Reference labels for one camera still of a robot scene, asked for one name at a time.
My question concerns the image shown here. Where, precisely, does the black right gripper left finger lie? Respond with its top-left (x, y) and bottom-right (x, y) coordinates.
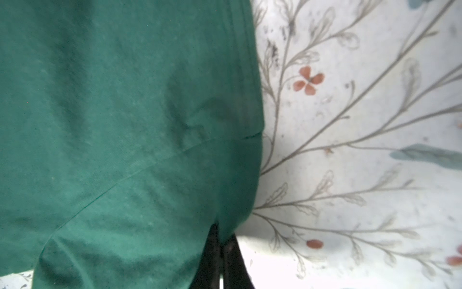
top-left (189, 224), bottom-right (221, 289)

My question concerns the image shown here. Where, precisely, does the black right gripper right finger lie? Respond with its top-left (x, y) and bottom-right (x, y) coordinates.
top-left (221, 234), bottom-right (255, 289)

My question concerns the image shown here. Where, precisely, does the green t-shirt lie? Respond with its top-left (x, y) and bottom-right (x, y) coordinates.
top-left (1, 1), bottom-right (264, 289)

